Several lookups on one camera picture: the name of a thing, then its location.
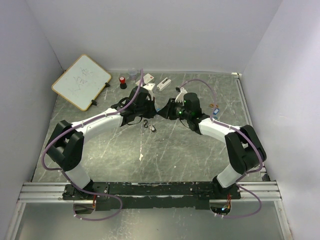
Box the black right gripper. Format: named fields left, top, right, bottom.
left=158, top=97, right=191, bottom=120

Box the white and red cardboard box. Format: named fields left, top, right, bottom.
left=135, top=73, right=155, bottom=86

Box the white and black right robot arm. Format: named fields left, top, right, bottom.
left=157, top=92, right=267, bottom=199

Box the white board with wooden frame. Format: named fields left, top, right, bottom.
left=51, top=54, right=112, bottom=111

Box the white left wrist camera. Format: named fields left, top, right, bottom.
left=143, top=83, right=155, bottom=101

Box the red and black stamp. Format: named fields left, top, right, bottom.
left=119, top=76, right=127, bottom=90

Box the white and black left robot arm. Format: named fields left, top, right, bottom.
left=45, top=83, right=157, bottom=200

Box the white rectangular device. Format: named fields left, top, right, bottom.
left=156, top=77, right=172, bottom=92

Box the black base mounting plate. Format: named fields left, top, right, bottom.
left=62, top=181, right=241, bottom=211

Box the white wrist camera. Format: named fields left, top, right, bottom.
left=143, top=83, right=155, bottom=101
left=175, top=87, right=188, bottom=104

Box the black carabiner keyring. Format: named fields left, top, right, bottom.
left=143, top=119, right=149, bottom=128

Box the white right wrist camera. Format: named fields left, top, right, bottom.
left=175, top=87, right=188, bottom=104

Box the clear plastic cup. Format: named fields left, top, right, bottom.
left=128, top=68, right=138, bottom=81

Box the light blue key tag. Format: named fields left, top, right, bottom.
left=212, top=108, right=220, bottom=117

